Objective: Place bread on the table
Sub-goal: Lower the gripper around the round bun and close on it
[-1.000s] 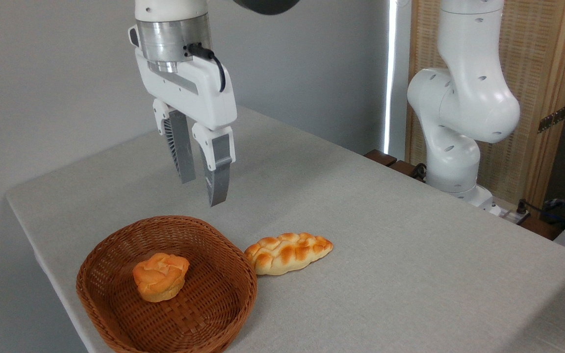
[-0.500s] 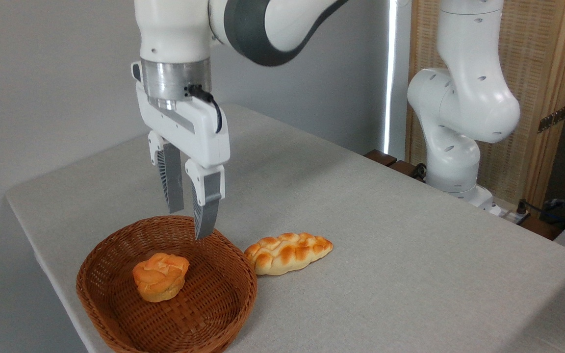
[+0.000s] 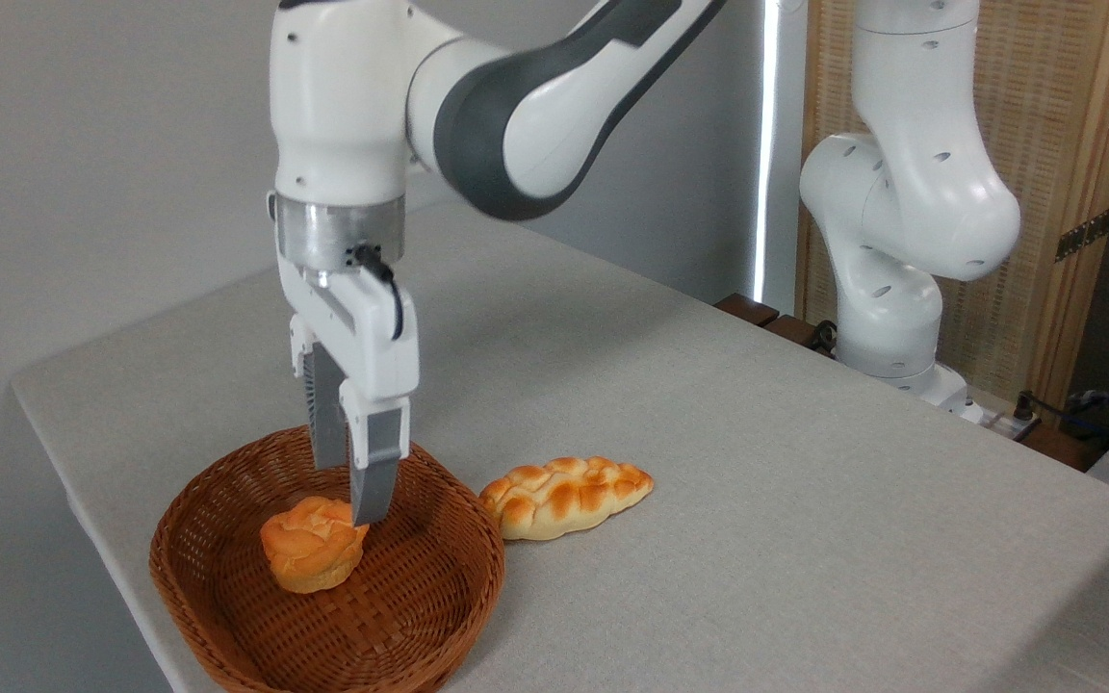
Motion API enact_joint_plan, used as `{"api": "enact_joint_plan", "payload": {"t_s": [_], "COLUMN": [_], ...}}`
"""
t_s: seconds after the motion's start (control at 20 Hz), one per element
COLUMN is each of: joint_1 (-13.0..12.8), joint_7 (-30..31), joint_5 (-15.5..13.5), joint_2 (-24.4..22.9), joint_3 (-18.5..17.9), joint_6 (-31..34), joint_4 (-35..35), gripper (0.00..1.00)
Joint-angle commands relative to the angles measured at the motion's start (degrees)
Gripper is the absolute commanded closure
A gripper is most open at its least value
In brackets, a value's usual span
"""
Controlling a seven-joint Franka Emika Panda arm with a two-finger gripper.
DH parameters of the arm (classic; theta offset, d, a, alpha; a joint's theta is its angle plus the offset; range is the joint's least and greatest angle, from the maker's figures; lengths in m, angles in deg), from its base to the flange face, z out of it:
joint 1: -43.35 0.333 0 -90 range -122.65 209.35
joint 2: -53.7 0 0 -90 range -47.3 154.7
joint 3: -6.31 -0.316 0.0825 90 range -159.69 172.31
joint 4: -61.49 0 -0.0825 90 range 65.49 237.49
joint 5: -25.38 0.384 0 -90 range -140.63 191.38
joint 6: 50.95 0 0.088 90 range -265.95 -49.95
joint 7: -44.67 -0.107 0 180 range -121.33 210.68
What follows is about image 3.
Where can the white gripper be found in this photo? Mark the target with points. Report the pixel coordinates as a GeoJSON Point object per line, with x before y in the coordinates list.
{"type": "Point", "coordinates": [362, 332]}

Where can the round orange bread roll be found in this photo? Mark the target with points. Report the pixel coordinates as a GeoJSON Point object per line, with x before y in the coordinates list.
{"type": "Point", "coordinates": [309, 558]}

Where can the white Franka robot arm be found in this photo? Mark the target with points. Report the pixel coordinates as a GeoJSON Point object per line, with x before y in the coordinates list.
{"type": "Point", "coordinates": [343, 96]}

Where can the braided golden bread loaf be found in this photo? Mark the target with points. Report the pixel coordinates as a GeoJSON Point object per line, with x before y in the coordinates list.
{"type": "Point", "coordinates": [564, 496]}

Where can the brown wicker basket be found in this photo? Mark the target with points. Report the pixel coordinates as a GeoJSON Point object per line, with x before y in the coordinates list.
{"type": "Point", "coordinates": [391, 597]}

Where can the grey tablecloth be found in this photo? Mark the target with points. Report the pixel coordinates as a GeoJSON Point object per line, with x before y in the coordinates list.
{"type": "Point", "coordinates": [757, 481]}

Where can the brown wooden block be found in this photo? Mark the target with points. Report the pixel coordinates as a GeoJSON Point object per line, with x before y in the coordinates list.
{"type": "Point", "coordinates": [747, 309]}
{"type": "Point", "coordinates": [790, 330]}

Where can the white power strip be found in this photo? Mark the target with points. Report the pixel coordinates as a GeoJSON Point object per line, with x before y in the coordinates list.
{"type": "Point", "coordinates": [992, 419]}

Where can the black power plug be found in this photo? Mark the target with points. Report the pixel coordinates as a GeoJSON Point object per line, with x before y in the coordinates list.
{"type": "Point", "coordinates": [1024, 406]}

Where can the brown wooden board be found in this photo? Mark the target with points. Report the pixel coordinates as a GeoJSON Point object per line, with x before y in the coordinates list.
{"type": "Point", "coordinates": [1060, 448]}

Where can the brass screen hinge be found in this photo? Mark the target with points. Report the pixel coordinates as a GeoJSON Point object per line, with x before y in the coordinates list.
{"type": "Point", "coordinates": [1084, 234]}

